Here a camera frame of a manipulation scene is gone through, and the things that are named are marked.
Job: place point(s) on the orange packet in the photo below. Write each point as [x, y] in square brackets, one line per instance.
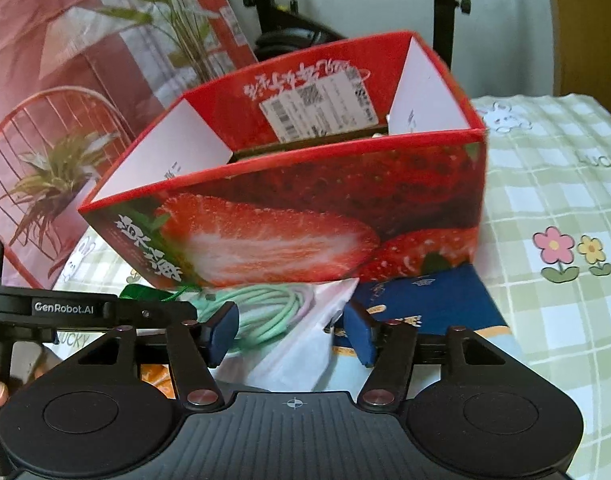
[156, 381]

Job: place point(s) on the navy blue packet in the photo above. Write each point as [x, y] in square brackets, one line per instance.
[435, 300]

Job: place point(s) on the wall poster with plants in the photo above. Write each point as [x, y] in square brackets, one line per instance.
[50, 85]

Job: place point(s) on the black metal stand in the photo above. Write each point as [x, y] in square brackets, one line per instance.
[445, 15]

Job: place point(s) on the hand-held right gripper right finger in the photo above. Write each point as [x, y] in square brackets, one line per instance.
[359, 335]

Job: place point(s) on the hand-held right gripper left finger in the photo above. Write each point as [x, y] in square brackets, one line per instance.
[219, 334]

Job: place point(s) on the yellow wooden door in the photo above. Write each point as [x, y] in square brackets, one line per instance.
[585, 30]

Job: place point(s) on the black exercise machine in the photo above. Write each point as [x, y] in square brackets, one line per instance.
[295, 35]

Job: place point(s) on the red strawberry print cardboard box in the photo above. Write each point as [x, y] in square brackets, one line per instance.
[305, 220]

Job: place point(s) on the white plastic bag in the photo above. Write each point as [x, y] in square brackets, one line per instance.
[305, 355]

